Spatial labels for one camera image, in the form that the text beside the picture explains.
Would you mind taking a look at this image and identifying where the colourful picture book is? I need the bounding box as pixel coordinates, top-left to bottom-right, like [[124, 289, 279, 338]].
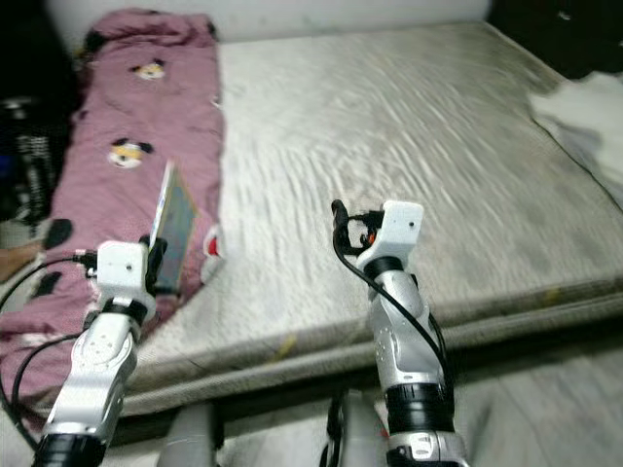
[[149, 161, 200, 297]]

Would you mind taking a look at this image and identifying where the white pillow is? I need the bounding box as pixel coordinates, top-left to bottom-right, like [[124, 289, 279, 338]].
[[529, 73, 623, 211]]

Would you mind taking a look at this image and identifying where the pink cartoon print blanket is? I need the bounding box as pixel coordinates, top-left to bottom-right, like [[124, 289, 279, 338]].
[[0, 10, 226, 421]]

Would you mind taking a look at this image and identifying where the white quilted mattress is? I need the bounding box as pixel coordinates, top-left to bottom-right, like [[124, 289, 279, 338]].
[[58, 19, 623, 421]]

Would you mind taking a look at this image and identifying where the black bag white print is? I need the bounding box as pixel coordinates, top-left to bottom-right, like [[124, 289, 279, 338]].
[[5, 97, 60, 227]]

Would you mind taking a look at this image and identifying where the grey left robot leg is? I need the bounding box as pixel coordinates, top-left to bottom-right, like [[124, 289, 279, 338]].
[[156, 402, 226, 467]]

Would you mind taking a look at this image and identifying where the grey robot leg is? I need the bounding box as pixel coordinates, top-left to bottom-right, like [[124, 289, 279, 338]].
[[156, 402, 226, 467], [316, 389, 391, 467]]

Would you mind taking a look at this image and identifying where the grey right robot leg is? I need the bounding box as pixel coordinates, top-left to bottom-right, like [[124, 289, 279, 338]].
[[316, 389, 391, 467]]

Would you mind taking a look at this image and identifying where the dark tufted headboard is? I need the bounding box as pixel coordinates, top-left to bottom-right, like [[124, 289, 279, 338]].
[[487, 0, 623, 82]]

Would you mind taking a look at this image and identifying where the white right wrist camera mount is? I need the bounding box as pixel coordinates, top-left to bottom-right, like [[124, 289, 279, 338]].
[[380, 199, 426, 260]]

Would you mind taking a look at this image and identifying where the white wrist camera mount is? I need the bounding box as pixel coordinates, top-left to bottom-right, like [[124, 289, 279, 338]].
[[95, 241, 153, 302], [380, 199, 426, 260]]

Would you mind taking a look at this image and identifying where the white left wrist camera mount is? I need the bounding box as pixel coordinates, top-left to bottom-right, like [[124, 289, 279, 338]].
[[95, 241, 153, 302]]

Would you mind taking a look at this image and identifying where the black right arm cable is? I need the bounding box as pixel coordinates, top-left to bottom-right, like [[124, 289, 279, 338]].
[[333, 233, 455, 392]]

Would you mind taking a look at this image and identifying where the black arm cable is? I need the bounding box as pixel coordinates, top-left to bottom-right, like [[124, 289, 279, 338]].
[[333, 233, 455, 392], [0, 251, 101, 431]]

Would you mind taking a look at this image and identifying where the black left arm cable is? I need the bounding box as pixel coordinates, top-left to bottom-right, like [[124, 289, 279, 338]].
[[0, 251, 101, 431]]

